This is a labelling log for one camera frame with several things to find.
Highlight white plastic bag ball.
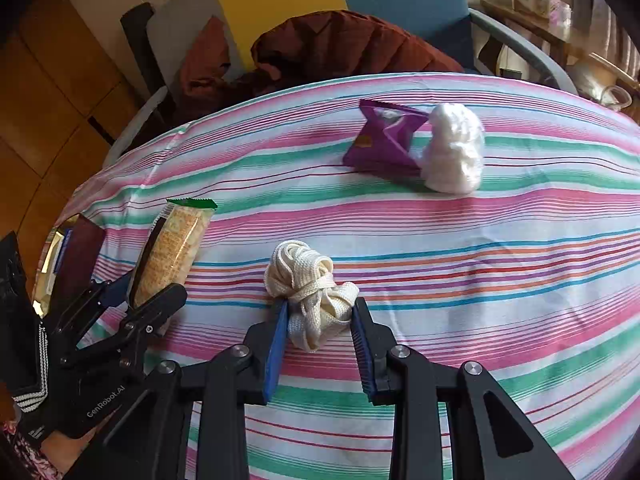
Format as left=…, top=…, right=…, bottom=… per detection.
left=417, top=102, right=485, bottom=194

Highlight dark red gift box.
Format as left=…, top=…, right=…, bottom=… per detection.
left=30, top=214, right=107, bottom=311

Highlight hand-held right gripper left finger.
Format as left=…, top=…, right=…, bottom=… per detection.
left=65, top=299, right=291, bottom=480

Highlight plain purple snack packet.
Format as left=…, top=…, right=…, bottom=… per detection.
left=342, top=99, right=431, bottom=177

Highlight person's left forearm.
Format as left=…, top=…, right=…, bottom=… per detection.
left=0, top=420, right=96, bottom=480

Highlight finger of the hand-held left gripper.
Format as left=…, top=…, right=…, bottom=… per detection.
left=60, top=282, right=188, bottom=376
left=50, top=272, right=133, bottom=352

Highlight pale striped curtain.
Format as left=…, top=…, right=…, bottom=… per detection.
left=570, top=0, right=640, bottom=61

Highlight striped tablecloth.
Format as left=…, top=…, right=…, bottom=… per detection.
left=37, top=72, right=640, bottom=480

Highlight cream rope bundle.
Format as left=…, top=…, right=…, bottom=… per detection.
left=264, top=240, right=361, bottom=353

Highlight wooden side table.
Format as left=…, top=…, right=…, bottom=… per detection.
left=480, top=0, right=640, bottom=92

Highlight cracker packet green ends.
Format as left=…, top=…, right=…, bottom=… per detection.
left=129, top=198, right=218, bottom=333

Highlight wooden cabinet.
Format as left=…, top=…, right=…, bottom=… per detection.
left=0, top=0, right=146, bottom=241

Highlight blue chair grey armrests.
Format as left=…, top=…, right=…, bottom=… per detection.
left=102, top=0, right=580, bottom=168

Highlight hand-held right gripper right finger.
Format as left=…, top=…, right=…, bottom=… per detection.
left=351, top=297, right=576, bottom=480

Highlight grey panel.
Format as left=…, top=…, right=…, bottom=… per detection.
left=147, top=0, right=251, bottom=86

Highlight brown jacket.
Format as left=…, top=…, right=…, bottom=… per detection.
left=180, top=10, right=466, bottom=106

